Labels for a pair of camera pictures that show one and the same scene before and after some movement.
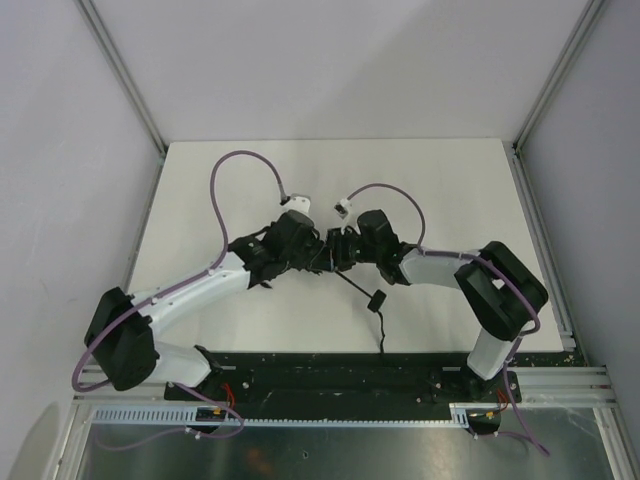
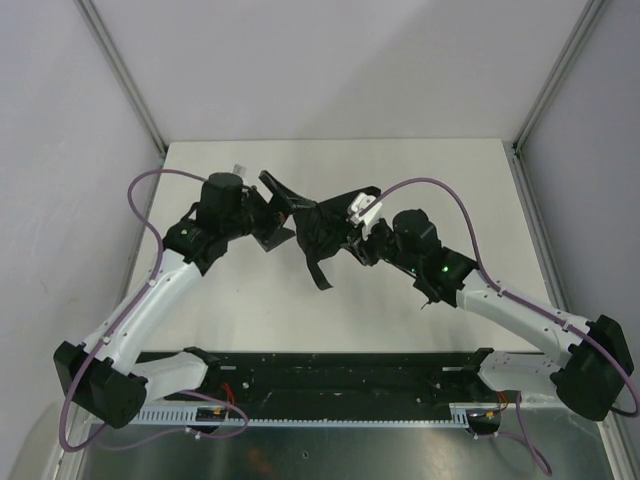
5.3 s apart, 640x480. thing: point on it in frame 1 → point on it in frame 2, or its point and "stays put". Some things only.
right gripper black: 339,247 → 347,232
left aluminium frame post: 121,72 stays put
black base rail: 342,382 stays put
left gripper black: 310,251 → 273,220
